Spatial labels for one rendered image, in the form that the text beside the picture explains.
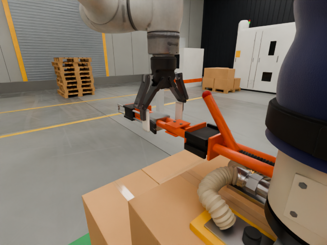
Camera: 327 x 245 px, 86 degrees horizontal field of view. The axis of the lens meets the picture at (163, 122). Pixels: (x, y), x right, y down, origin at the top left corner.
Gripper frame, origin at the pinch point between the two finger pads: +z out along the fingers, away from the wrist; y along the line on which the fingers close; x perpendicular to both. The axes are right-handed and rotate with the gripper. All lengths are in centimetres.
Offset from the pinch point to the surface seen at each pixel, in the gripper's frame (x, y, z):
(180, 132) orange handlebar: -9.9, -1.8, -0.1
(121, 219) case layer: 20, -10, 53
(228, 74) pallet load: 331, 583, 36
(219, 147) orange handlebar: -22.0, -1.5, -0.6
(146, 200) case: -12.9, -15.8, 13.1
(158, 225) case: -20.2, -17.6, 13.1
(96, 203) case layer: 38, -16, 53
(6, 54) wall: 889, -47, -36
